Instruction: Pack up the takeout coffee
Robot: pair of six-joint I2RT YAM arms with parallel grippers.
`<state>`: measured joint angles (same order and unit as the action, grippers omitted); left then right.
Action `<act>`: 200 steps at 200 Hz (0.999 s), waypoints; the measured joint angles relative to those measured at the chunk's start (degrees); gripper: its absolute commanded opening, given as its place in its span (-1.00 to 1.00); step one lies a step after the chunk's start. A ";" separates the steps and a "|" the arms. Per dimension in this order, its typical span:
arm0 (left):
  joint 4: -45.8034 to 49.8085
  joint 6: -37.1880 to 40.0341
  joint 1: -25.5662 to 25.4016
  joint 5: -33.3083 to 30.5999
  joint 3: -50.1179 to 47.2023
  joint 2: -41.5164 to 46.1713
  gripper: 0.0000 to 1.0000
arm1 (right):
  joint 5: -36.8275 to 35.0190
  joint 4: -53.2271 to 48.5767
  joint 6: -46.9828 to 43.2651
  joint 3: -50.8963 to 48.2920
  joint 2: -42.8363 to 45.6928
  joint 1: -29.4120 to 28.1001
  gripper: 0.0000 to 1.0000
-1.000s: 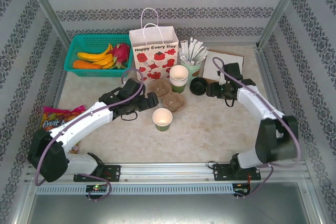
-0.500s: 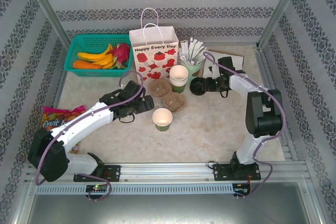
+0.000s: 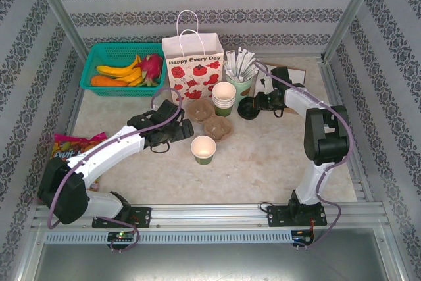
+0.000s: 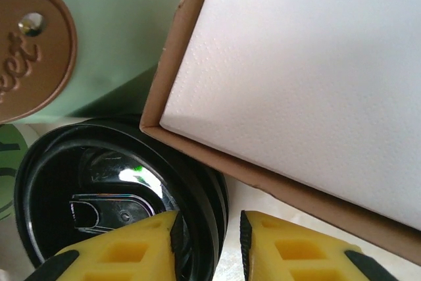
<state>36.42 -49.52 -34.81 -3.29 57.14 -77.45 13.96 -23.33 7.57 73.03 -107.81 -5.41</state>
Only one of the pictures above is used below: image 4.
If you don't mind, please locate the mint holder with leather tag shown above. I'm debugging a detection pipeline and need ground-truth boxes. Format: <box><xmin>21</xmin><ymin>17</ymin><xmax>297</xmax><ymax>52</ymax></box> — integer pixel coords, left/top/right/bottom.
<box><xmin>0</xmin><ymin>0</ymin><xmax>187</xmax><ymax>127</ymax></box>

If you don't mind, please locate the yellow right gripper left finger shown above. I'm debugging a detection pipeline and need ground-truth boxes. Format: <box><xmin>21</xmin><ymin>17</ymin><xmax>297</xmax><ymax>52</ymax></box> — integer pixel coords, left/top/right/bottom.
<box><xmin>22</xmin><ymin>211</ymin><xmax>187</xmax><ymax>281</ymax></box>

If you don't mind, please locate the brown cardboard box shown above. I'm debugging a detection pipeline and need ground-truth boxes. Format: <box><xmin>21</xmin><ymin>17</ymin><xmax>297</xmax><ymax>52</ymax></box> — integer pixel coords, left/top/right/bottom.
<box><xmin>139</xmin><ymin>0</ymin><xmax>421</xmax><ymax>267</ymax></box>

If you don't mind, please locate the green coffee cup black lid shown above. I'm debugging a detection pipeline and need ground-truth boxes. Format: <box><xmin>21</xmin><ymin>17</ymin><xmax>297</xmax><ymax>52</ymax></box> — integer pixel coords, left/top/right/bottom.
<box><xmin>13</xmin><ymin>115</ymin><xmax>230</xmax><ymax>281</ymax></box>

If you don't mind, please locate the white napkin stack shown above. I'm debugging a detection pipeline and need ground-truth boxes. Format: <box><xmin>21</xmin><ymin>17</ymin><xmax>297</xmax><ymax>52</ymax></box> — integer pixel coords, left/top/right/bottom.
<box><xmin>159</xmin><ymin>0</ymin><xmax>421</xmax><ymax>232</ymax></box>

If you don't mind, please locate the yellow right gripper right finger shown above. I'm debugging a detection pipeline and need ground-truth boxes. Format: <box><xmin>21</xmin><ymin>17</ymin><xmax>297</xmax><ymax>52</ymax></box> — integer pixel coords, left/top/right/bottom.
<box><xmin>239</xmin><ymin>210</ymin><xmax>397</xmax><ymax>281</ymax></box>

